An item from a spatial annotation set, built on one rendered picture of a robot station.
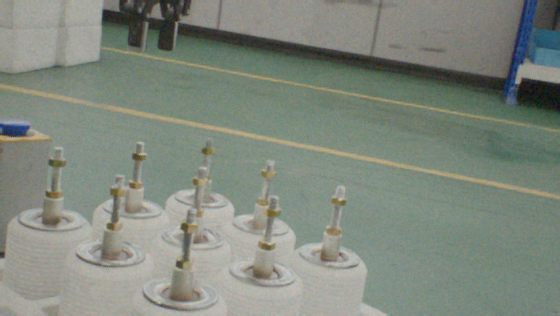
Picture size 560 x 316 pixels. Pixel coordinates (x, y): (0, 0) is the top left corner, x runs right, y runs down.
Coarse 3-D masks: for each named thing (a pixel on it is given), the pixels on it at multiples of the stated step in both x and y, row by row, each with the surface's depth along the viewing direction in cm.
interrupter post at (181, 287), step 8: (176, 272) 79; (184, 272) 79; (192, 272) 79; (176, 280) 79; (184, 280) 79; (192, 280) 79; (176, 288) 79; (184, 288) 79; (176, 296) 79; (184, 296) 79
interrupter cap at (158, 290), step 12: (144, 288) 79; (156, 288) 80; (168, 288) 81; (192, 288) 82; (204, 288) 82; (156, 300) 77; (168, 300) 78; (180, 300) 79; (192, 300) 79; (204, 300) 79; (216, 300) 79
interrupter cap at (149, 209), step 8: (112, 200) 106; (144, 200) 107; (104, 208) 102; (144, 208) 105; (152, 208) 105; (160, 208) 105; (128, 216) 100; (136, 216) 101; (144, 216) 101; (152, 216) 102
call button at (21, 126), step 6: (0, 120) 107; (6, 120) 108; (12, 120) 108; (18, 120) 109; (24, 120) 109; (0, 126) 107; (6, 126) 106; (12, 126) 106; (18, 126) 106; (24, 126) 107; (30, 126) 109; (6, 132) 107; (12, 132) 107; (18, 132) 107; (24, 132) 108
